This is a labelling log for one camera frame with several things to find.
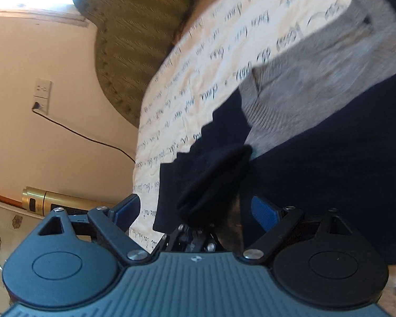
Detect grey sweater navy sleeves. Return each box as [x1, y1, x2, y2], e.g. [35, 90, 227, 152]
[153, 0, 396, 265]

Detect gold tower fan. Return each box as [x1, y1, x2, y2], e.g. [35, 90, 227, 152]
[22, 187, 114, 217]

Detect white script-print bed quilt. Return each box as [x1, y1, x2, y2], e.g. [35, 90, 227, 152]
[128, 0, 396, 253]

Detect olive green upholstered headboard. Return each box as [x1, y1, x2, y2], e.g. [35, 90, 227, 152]
[73, 0, 194, 127]

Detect white wall socket plate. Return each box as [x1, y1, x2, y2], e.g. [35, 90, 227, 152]
[33, 78, 53, 115]

